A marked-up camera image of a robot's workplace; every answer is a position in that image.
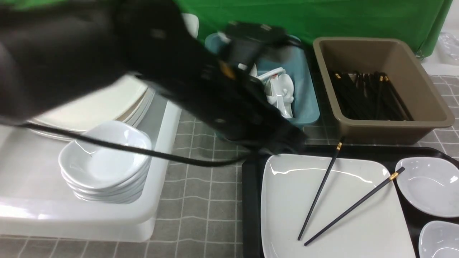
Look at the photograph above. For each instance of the stack of white square plates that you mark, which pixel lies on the stack of white square plates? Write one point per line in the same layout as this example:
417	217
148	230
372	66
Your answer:
127	101

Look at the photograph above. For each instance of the pile of white spoons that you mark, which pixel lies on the pile of white spoons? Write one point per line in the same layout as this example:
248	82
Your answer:
279	89

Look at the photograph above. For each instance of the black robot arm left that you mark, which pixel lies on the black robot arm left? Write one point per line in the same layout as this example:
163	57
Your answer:
55	53

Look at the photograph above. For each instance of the large white plastic tub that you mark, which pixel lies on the large white plastic tub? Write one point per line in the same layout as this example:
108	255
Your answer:
36	201

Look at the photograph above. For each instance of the green backdrop cloth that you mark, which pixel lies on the green backdrop cloth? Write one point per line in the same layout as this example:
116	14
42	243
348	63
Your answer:
415	22

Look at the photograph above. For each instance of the teal plastic bin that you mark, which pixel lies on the teal plastic bin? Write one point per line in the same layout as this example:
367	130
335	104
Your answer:
305	108

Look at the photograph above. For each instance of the grey checked tablecloth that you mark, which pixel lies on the grey checked tablecloth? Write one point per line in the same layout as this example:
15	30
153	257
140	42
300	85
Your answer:
199	207

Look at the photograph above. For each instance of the stack of white bowls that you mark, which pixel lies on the stack of white bowls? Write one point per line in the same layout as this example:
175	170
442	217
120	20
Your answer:
99	174

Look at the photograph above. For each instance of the bundle of black chopsticks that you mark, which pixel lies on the bundle of black chopsticks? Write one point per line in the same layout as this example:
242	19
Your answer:
368	96

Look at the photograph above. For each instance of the brown plastic bin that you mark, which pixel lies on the brown plastic bin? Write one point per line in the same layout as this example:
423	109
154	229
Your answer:
412	83

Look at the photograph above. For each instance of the white shallow bowl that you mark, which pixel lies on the white shallow bowl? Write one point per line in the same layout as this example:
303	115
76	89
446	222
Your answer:
439	239
431	185

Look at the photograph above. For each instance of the black chopstick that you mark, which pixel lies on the black chopstick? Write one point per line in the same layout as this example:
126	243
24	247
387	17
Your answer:
392	177
322	184

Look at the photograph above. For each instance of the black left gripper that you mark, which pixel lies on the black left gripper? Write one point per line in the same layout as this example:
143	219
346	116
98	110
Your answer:
231	101

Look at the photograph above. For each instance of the white square rice plate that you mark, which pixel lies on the white square rice plate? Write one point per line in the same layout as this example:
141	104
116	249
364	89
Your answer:
375	229

